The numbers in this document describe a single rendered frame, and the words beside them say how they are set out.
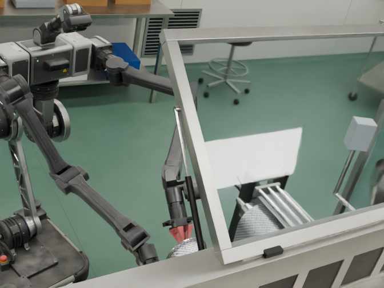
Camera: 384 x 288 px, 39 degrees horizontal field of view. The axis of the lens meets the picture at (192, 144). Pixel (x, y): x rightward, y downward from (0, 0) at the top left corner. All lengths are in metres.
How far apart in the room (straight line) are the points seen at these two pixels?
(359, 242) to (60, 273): 1.95
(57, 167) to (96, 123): 2.61
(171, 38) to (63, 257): 2.04
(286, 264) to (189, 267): 0.24
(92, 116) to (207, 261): 3.70
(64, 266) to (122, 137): 1.76
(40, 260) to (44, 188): 0.97
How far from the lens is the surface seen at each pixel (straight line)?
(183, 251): 1.70
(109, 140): 4.50
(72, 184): 2.05
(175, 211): 1.79
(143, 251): 1.86
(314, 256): 1.33
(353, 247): 1.43
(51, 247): 3.18
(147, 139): 4.58
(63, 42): 2.35
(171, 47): 1.26
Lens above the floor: 2.47
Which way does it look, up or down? 32 degrees down
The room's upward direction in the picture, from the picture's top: 12 degrees clockwise
